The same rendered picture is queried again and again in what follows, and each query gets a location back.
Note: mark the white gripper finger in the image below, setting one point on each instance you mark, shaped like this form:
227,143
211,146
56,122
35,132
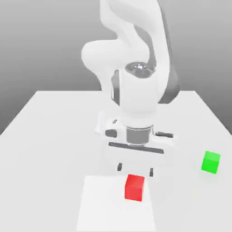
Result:
119,167
151,172

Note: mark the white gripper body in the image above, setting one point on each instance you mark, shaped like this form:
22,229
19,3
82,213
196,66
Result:
134,155

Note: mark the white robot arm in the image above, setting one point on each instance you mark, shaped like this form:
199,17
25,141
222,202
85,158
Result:
137,94

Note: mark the small red cube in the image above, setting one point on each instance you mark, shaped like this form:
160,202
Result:
134,188

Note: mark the small green cube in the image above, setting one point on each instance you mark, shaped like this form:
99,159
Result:
210,162

